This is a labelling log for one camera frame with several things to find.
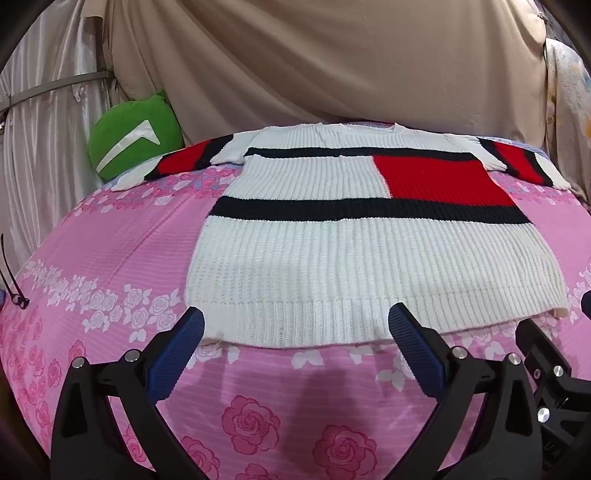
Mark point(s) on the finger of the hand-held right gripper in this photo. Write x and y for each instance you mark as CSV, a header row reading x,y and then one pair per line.
x,y
554,387

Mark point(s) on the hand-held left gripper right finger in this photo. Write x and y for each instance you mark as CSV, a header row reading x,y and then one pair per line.
x,y
415,350

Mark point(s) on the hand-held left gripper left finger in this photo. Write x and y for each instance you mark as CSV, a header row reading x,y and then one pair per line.
x,y
176,350

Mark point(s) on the white red black knit sweater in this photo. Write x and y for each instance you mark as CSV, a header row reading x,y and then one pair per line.
x,y
332,258

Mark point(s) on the pink floral bedsheet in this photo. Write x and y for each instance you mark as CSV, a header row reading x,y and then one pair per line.
x,y
138,258

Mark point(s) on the green pillow with white mark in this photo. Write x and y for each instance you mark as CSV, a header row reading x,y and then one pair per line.
x,y
124,138

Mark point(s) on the white satin curtain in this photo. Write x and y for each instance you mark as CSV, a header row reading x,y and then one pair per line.
x,y
46,161

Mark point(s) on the pale floral curtain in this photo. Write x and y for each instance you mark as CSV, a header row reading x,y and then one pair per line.
x,y
568,115

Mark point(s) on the beige curtain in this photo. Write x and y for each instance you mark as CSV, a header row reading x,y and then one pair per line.
x,y
323,60

